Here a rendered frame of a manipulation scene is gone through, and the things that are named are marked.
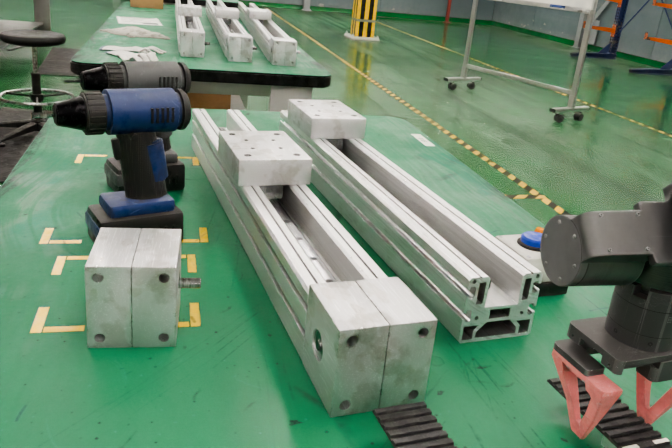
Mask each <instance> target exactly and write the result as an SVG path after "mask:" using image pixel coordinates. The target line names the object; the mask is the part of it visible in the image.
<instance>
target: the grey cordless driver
mask: <svg viewBox="0 0 672 448"><path fill-rule="evenodd" d="M63 82H64V83H80V84H81V88H82V89H83V90H86V91H96V90H98V91H100V92H101V93H102V91H103V90H104V89H133V88H172V89H173V90H174V89H182V90H183V91H184V92H185V93H186V94H187V93H188V92H189V91H190V88H191V74H190V70H189V68H188V66H187V65H186V64H185V63H184V62H178V63H177V62H176V61H121V62H120V63H119V64H118V62H103V64H102V65H101V67H97V68H94V69H90V70H86V71H82V72H81V73H80V79H63ZM171 135H172V131H171V132H156V136H158V137H160V138H162V139H163V144H164V150H165V157H166V163H167V170H168V177H167V178H166V179H165V184H166V189H167V191H174V190H182V189H184V187H185V165H184V163H183V162H181V161H180V160H179V159H178V154H177V153H176V152H175V151H174V150H172V149H171V143H170V136H171ZM104 172H105V174H106V180H107V184H108V185H109V186H110V187H111V188H112V189H113V191H114V192H118V191H125V190H124V184H123V177H122V171H121V165H120V160H116V159H115V158H114V157H111V158H108V159H107V160H106V163H105V164H104Z"/></svg>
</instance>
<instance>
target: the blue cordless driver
mask: <svg viewBox="0 0 672 448"><path fill-rule="evenodd" d="M50 117H53V120H54V123H55V124H56V126H60V127H66V128H71V129H77V130H82V131H83V133H85V135H103V134H104V133H105V132H106V134H107V135H116V137H114V138H111V145H112V150H113V155H114V158H115V159H116V160H120V165H121V171H122V177H123V184H124V190H125V191H118V192H108V193H102V194H100V196H99V204H94V205H90V206H88V209H87V211H86V212H85V222H86V224H87V226H88V235H89V236H90V238H91V239H92V241H93V242H94V243H95V241H96V238H97V236H98V233H99V231H100V228H102V227H103V228H141V230H142V228H152V229H181V230H182V235H181V242H182V240H183V216H184V214H183V212H182V211H181V210H180V209H179V208H178V207H177V206H176V205H175V201H174V199H173V198H172V197H171V196H170V195H169V194H168V193H167V189H166V184H165V179H166V178H167V177H168V170H167V163H166V157H165V150H164V144H163V139H162V138H160V137H158V136H156V132H171V131H175V130H176V129H177V130H184V129H185V128H186V127H187V125H188V124H189V123H190V119H191V104H190V100H189V97H188V95H187V94H186V93H185V92H184V91H183V90H182V89H174V90H173V89H172V88H133V89H104V90H103V91H102V93H101V92H100V91H98V90H96V91H82V92H81V93H80V95H79V96H78V97H74V98H71V99H67V100H64V101H60V102H56V103H54V105H53V108H52V112H34V113H31V118H50Z"/></svg>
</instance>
